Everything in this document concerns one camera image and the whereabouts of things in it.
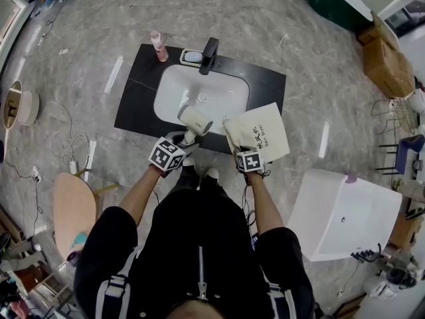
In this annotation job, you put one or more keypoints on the blue chair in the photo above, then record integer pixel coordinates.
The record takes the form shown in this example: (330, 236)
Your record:
(410, 151)

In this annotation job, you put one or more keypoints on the white plastic sack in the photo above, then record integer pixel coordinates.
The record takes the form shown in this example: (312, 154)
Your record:
(417, 101)

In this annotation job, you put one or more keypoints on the grey metal appliance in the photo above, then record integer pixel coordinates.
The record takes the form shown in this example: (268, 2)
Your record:
(400, 268)

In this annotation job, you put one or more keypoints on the black bathtub faucet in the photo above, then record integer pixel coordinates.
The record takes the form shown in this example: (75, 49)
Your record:
(365, 254)

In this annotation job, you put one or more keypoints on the person's left forearm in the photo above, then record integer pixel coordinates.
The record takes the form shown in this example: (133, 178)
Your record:
(139, 198)

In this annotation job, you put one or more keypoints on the white sink basin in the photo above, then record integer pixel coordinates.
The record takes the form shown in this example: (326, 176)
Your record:
(206, 85)

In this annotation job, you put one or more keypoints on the dark wood vanity cabinet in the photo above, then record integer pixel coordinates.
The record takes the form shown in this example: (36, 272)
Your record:
(139, 88)

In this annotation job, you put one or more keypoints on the person's black clothed body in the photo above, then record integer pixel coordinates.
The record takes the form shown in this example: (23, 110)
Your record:
(199, 244)

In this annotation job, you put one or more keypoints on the brown box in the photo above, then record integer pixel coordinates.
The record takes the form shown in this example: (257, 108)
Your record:
(405, 229)

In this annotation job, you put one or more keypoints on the white soap dish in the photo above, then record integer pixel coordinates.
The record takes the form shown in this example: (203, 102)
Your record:
(192, 57)

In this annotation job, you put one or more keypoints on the purple pad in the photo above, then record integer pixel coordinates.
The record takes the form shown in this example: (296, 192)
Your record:
(351, 177)

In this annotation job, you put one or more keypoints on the green oval bathtub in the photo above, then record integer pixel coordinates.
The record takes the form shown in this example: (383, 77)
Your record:
(332, 2)

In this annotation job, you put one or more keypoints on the pink bottle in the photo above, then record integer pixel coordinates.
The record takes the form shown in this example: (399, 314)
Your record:
(160, 46)

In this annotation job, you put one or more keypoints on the person's right white shoe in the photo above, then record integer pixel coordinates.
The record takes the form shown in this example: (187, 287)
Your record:
(212, 173)

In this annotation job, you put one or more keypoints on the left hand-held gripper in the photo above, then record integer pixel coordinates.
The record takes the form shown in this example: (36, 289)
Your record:
(166, 155)

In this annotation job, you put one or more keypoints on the white rounded appliance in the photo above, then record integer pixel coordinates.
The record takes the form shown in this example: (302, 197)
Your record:
(382, 287)

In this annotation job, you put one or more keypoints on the oval wooden table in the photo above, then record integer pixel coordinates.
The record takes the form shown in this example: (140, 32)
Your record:
(73, 204)

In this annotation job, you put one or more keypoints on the white rectangular bathtub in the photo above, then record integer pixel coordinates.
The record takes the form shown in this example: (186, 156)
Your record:
(348, 218)

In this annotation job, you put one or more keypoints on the cream hair dryer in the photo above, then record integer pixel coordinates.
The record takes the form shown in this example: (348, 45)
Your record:
(196, 120)

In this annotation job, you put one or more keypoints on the dark small container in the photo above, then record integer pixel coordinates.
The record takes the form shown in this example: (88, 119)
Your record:
(73, 258)

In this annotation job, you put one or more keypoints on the large cardboard box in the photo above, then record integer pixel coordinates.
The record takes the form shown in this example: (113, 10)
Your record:
(386, 68)

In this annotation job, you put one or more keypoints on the person's right forearm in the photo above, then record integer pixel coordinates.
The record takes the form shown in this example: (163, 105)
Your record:
(265, 204)

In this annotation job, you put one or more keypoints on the beige cloth bag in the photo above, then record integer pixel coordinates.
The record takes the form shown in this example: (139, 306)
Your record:
(262, 125)

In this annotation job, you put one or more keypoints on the white power strip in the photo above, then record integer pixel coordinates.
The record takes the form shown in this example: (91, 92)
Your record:
(37, 174)
(73, 167)

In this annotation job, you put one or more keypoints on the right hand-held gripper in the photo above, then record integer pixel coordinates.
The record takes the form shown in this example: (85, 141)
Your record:
(250, 161)

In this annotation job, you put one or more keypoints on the small cardboard box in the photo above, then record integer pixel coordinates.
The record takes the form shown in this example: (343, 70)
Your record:
(378, 28)

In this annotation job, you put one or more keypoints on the dark window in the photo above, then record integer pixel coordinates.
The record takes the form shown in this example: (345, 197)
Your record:
(403, 17)

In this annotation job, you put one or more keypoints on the teal spray bottle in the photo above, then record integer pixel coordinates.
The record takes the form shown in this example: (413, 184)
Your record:
(79, 241)

